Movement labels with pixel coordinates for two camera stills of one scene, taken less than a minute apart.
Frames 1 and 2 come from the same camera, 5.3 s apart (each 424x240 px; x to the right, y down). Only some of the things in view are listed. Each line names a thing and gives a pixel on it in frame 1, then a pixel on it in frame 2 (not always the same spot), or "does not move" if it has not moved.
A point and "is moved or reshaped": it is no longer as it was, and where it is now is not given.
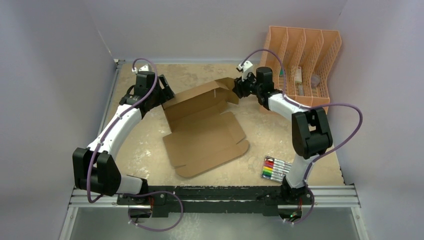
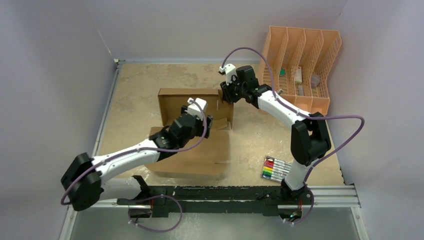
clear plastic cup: [315, 80] does not move
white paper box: [298, 76] does not move
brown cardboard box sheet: [202, 138] is moved or reshaped
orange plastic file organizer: [307, 54] does not move
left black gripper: [167, 93] → [200, 131]
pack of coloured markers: [275, 169] does not move
